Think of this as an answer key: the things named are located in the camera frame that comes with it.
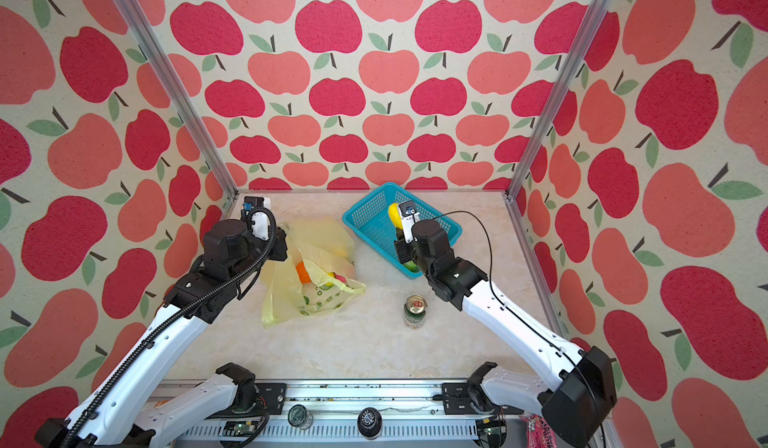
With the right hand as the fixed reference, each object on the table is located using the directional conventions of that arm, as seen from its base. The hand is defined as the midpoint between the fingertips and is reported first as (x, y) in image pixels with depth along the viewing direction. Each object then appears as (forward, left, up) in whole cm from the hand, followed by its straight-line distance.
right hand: (412, 226), depth 76 cm
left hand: (-7, +29, +5) cm, 30 cm away
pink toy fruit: (-12, +17, -10) cm, 23 cm away
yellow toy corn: (-11, +21, -10) cm, 25 cm away
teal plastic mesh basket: (+23, +15, -25) cm, 37 cm away
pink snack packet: (-39, -33, -26) cm, 57 cm away
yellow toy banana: (-1, +4, +5) cm, 7 cm away
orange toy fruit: (-11, +28, -10) cm, 32 cm away
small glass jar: (-42, +22, -17) cm, 50 cm away
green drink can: (-15, -3, -18) cm, 24 cm away
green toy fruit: (+1, -1, -21) cm, 21 cm away
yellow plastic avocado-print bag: (-14, +24, -6) cm, 28 cm away
